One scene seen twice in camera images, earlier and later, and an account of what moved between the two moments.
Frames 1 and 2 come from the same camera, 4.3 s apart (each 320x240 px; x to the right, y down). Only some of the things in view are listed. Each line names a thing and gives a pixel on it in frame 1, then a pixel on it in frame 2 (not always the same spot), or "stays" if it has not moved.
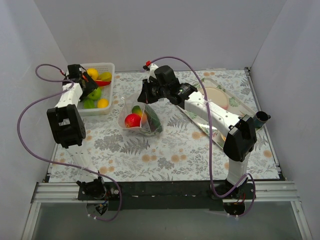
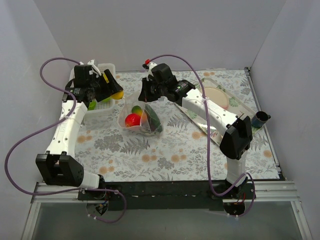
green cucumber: (155, 123) stays
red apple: (132, 120) stays
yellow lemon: (102, 103) -> (118, 95)
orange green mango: (137, 110) stays
